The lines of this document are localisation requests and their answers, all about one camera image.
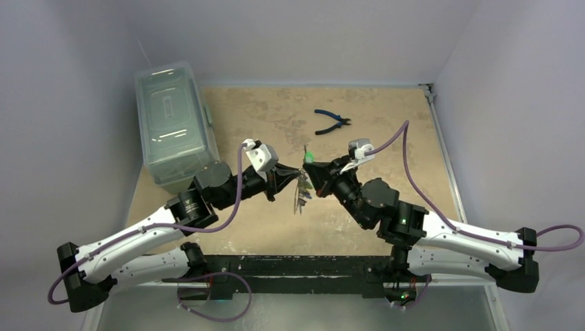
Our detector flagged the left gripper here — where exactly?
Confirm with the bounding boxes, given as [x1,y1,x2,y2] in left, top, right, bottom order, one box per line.
[215,162,301,211]

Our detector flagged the metal keyring plate with keys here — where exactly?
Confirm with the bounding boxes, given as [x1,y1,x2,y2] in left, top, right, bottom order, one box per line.
[293,172,314,215]

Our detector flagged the green tagged key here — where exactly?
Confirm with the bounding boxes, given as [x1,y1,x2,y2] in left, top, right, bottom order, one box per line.
[303,145,315,164]

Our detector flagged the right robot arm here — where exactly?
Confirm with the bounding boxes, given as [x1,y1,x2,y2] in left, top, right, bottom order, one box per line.
[303,157,539,293]

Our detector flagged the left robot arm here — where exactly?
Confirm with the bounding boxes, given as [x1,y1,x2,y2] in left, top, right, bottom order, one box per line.
[48,161,301,313]

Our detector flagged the translucent plastic storage box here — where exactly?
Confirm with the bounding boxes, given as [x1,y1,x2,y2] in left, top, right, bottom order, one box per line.
[135,61,219,194]

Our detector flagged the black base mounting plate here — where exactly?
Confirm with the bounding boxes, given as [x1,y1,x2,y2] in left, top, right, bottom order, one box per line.
[178,255,413,299]

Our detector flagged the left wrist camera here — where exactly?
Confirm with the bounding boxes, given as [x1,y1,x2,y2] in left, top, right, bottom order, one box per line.
[242,139,279,173]

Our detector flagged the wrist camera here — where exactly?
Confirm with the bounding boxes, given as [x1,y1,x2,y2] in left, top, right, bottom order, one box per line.
[242,139,279,173]
[340,138,375,174]

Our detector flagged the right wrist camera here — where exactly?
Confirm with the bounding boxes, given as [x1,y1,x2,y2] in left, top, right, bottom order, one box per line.
[340,138,375,174]

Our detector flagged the blue handled pliers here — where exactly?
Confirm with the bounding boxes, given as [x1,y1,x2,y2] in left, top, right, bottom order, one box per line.
[314,108,353,136]

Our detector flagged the right side aluminium rail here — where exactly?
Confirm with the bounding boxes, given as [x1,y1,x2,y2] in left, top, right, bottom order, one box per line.
[418,83,468,224]

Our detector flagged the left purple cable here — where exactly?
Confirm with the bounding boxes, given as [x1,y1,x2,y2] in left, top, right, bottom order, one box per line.
[48,141,253,321]

